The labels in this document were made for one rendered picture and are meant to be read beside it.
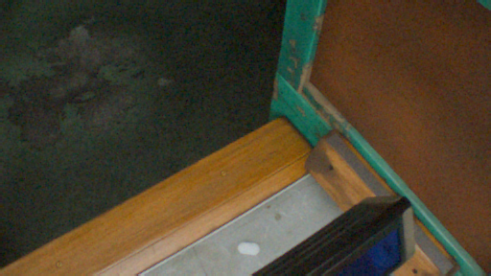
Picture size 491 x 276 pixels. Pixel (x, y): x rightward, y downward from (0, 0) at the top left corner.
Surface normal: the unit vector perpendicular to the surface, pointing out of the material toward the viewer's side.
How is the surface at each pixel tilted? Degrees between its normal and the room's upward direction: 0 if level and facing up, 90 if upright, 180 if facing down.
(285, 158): 0
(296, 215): 0
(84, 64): 0
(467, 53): 90
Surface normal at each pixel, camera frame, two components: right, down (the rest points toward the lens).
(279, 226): 0.05, -0.56
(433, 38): -0.82, 0.45
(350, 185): -0.73, 0.20
